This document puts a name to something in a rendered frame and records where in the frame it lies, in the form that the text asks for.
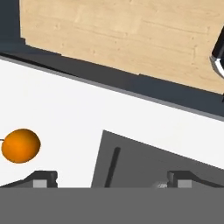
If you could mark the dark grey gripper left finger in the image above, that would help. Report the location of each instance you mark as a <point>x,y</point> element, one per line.
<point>43,178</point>

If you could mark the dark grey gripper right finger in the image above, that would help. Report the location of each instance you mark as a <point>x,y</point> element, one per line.
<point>180,177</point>

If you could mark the grey sink basin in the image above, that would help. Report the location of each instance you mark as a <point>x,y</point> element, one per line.
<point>145,163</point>

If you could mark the orange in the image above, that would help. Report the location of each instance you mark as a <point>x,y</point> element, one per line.
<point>20,145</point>

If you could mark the dark grey sink faucet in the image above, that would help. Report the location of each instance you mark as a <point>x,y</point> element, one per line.
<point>113,166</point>

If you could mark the black and chrome object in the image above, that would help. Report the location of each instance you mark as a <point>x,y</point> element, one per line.
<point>218,58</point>

